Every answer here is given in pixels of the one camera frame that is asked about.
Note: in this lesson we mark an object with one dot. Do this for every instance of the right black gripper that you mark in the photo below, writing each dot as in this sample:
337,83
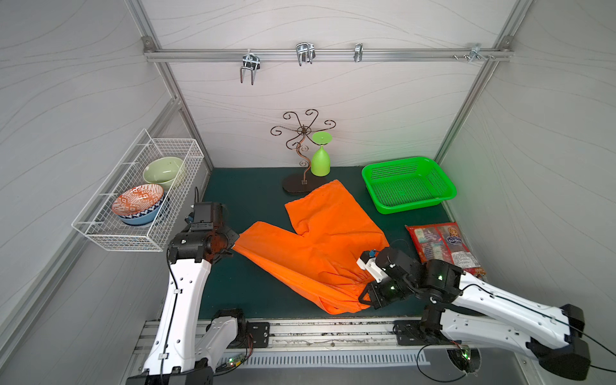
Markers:
374,293

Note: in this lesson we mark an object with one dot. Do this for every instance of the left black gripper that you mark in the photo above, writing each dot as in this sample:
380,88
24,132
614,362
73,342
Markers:
224,241

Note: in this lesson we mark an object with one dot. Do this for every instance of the orange shorts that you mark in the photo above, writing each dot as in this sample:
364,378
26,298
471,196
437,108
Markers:
318,258

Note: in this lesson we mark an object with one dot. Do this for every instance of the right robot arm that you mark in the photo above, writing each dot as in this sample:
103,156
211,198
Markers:
461,308

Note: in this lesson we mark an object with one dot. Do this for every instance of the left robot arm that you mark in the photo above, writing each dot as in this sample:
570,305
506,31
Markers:
173,359

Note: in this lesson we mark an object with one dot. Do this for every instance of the red snack bag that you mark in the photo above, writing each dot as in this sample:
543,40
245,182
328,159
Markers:
444,242

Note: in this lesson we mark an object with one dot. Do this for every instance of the orange patterned bowl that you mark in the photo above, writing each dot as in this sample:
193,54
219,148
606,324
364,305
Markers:
139,206

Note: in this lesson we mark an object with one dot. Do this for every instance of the pale green bowl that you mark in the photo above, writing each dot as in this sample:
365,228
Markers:
168,172

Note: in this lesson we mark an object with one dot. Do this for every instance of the green plastic basket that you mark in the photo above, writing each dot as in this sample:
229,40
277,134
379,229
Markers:
397,186

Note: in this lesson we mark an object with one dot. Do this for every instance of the brown metal cup stand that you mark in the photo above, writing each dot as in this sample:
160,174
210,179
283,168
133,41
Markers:
304,182

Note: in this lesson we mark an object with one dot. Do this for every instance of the green plastic goblet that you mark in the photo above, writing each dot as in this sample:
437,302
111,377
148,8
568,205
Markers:
320,163

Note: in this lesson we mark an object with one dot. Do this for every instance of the left metal hook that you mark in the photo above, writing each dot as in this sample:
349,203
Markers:
250,65

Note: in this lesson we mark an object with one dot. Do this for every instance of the metal hook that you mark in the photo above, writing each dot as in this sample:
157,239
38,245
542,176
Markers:
250,65
305,53

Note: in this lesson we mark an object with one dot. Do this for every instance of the middle metal hook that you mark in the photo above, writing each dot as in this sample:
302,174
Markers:
305,53

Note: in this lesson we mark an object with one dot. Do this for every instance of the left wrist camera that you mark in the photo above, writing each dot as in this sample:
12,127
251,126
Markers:
207,216

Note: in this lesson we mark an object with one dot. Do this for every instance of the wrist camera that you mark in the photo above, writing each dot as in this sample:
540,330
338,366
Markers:
207,216
367,262

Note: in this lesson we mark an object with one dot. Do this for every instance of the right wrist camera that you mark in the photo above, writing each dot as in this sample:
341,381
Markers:
367,262

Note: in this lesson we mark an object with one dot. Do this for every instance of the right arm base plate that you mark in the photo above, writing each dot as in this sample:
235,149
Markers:
411,333

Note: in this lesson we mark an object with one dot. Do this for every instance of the white wire wall basket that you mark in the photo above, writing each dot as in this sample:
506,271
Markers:
97,222

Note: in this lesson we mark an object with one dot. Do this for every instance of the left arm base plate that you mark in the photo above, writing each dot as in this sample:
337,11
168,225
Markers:
252,334

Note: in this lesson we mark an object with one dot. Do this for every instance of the aluminium front rail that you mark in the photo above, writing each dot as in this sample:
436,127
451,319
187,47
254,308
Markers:
351,334

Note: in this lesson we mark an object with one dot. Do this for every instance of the aluminium rail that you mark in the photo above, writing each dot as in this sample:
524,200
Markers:
341,55
351,334

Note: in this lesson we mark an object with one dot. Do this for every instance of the aluminium top rail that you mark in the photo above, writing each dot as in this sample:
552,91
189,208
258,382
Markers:
341,55

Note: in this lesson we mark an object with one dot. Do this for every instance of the small metal bracket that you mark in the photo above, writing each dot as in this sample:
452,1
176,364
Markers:
358,52

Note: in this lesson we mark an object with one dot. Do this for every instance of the right metal hook bracket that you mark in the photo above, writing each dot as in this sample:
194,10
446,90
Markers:
474,55

